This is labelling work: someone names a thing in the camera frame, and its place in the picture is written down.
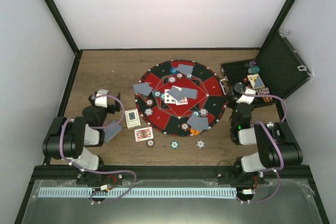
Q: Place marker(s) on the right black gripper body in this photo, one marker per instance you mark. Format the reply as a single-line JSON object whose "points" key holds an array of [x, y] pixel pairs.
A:
{"points": [[232, 97]]}

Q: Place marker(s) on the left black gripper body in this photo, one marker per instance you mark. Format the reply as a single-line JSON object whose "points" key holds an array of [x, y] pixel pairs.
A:
{"points": [[113, 109]]}

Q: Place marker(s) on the face-down blue playing card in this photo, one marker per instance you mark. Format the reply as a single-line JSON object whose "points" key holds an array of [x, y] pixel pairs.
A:
{"points": [[142, 88]]}

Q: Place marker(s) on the face-up queen playing card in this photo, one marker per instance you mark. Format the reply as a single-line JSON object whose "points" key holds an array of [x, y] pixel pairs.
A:
{"points": [[143, 134]]}

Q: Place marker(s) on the face-up red court card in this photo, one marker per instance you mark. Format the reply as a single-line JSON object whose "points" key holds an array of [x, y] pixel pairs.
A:
{"points": [[184, 101]]}

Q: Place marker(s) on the red black chip stack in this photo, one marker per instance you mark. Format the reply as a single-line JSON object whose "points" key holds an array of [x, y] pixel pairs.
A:
{"points": [[150, 143]]}

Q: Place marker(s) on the purple white chip stack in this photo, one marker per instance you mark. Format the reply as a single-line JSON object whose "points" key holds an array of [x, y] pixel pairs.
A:
{"points": [[200, 144]]}

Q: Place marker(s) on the blue round blind button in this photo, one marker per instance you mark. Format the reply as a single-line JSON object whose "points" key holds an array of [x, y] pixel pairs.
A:
{"points": [[173, 71]]}

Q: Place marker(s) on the green blue chip stack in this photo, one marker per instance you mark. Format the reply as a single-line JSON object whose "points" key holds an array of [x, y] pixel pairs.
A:
{"points": [[174, 144]]}

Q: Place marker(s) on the grey playing card deck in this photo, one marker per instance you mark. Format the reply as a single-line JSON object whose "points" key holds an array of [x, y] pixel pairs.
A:
{"points": [[111, 130]]}

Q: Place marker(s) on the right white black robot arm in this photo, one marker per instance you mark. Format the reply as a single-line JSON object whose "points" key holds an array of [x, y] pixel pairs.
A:
{"points": [[277, 147]]}

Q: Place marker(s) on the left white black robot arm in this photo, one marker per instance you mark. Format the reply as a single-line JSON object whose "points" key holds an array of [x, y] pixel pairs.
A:
{"points": [[68, 139]]}

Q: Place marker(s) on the black round puck in case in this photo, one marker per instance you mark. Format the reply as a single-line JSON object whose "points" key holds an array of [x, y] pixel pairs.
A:
{"points": [[239, 87]]}

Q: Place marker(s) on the white card box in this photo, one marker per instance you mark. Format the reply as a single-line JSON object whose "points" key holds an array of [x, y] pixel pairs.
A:
{"points": [[132, 118]]}

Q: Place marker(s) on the card deck in case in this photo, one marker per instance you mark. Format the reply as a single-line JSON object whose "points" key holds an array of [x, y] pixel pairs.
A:
{"points": [[255, 81]]}

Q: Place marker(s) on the teal chips in case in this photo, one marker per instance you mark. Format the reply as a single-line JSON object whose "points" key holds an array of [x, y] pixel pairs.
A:
{"points": [[253, 70]]}

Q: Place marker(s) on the orange chips in case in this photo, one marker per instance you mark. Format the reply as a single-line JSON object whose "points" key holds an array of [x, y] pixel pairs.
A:
{"points": [[267, 99]]}

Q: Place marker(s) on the round red black poker mat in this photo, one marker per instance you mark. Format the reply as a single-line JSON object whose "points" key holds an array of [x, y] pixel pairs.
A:
{"points": [[167, 118]]}

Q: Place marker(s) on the black poker chip case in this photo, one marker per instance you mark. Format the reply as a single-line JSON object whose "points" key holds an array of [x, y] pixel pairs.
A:
{"points": [[281, 68]]}

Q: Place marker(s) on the orange round blind button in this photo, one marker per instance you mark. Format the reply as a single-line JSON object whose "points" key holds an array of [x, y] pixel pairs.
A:
{"points": [[194, 131]]}

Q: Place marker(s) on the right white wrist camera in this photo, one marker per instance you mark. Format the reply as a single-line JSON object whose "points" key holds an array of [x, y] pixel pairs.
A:
{"points": [[247, 96]]}

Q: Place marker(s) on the light blue slotted cable duct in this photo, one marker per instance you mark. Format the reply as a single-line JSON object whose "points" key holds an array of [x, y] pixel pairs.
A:
{"points": [[71, 192]]}

